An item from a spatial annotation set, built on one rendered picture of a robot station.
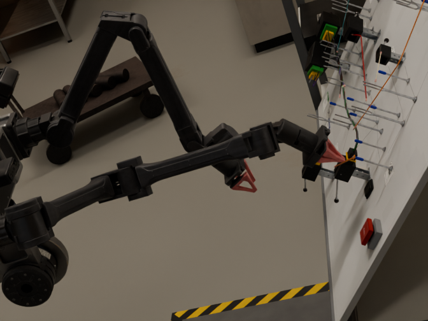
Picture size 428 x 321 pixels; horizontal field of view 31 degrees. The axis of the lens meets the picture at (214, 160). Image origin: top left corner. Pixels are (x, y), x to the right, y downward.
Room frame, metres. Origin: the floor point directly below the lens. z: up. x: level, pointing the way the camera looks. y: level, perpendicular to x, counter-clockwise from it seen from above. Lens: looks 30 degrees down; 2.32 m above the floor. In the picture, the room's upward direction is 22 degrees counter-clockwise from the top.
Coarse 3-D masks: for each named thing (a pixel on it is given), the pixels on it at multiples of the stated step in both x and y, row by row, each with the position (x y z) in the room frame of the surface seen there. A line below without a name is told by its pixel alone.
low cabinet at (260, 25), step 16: (240, 0) 5.27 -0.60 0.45; (256, 0) 5.25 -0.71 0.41; (272, 0) 5.24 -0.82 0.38; (304, 0) 5.20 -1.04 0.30; (240, 16) 5.29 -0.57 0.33; (256, 16) 5.26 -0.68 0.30; (272, 16) 5.24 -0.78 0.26; (256, 32) 5.27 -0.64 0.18; (272, 32) 5.25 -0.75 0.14; (288, 32) 5.23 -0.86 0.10; (256, 48) 5.32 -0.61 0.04
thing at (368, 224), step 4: (368, 220) 1.50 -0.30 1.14; (364, 224) 1.51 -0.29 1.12; (368, 224) 1.49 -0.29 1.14; (372, 224) 1.49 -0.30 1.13; (364, 228) 1.50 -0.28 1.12; (368, 228) 1.48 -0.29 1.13; (372, 228) 1.48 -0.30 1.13; (360, 232) 1.51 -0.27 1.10; (364, 232) 1.49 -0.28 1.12; (368, 232) 1.47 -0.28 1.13; (372, 232) 1.47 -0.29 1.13; (360, 236) 1.50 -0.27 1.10; (364, 236) 1.48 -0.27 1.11; (368, 236) 1.47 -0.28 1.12; (364, 240) 1.47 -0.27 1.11; (368, 240) 1.47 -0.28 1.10; (364, 244) 1.47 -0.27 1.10
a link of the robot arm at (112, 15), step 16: (112, 16) 2.02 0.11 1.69; (128, 16) 2.02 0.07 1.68; (144, 16) 2.05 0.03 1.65; (96, 32) 2.01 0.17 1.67; (112, 32) 1.99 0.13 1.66; (128, 32) 1.98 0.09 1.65; (144, 32) 1.97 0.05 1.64; (96, 48) 2.01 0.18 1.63; (80, 64) 2.04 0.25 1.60; (96, 64) 2.01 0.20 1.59; (80, 80) 2.02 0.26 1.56; (80, 96) 2.02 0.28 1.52; (64, 112) 2.03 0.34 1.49; (80, 112) 2.03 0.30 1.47; (48, 128) 2.03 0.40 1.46; (64, 128) 2.01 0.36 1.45; (64, 144) 2.01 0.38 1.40
